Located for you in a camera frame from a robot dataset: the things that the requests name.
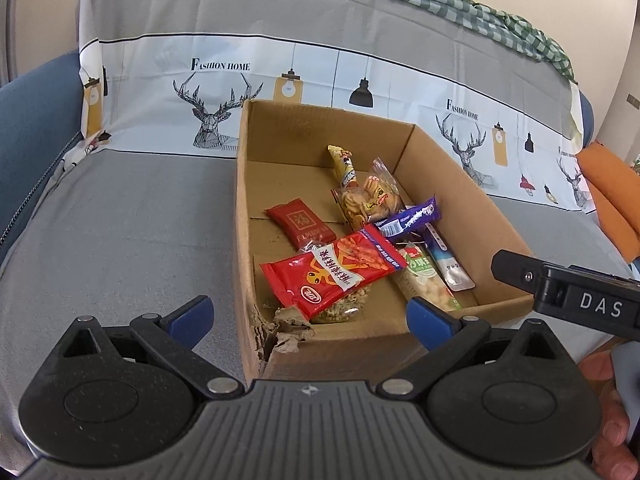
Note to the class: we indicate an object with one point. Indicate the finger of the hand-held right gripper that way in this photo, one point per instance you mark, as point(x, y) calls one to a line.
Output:
point(515, 267)

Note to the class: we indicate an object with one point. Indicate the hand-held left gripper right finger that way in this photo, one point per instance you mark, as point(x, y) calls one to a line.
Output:
point(430, 320)

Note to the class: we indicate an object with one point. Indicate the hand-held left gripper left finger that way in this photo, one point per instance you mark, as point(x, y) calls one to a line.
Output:
point(192, 317)

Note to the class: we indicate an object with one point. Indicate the pale green snack packet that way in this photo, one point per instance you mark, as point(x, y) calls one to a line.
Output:
point(425, 280)

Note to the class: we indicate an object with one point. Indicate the purple and white stick packet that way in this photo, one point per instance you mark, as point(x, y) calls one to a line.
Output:
point(450, 265)

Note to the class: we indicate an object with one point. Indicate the clear packet with green label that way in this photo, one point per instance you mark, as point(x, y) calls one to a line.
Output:
point(345, 308)

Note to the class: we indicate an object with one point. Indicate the purple wafer packet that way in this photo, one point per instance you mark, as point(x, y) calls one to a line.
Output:
point(410, 220)

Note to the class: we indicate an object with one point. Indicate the bright red printed snack packet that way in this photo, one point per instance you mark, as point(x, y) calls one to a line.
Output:
point(320, 275)

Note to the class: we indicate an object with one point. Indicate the clear bag of round biscuits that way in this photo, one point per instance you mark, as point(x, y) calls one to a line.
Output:
point(367, 200)

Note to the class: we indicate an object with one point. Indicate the dark red snack packet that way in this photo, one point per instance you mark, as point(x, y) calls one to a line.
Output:
point(300, 222)

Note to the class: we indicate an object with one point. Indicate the brown cardboard box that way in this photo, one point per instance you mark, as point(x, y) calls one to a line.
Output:
point(280, 170)

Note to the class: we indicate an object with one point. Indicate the yellow snack packet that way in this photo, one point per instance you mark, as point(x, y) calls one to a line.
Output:
point(342, 162)

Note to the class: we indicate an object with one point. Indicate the person's right hand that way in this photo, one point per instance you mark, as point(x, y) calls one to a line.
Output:
point(607, 410)

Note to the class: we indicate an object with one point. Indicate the orange cushion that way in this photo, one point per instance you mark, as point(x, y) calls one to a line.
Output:
point(610, 195)

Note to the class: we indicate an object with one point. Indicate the blue sofa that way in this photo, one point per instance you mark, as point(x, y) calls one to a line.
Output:
point(35, 120)

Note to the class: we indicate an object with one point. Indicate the green checked cloth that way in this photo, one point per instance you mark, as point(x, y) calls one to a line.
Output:
point(450, 0)

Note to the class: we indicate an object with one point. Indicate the grey curtain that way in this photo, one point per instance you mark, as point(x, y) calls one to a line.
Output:
point(7, 20)

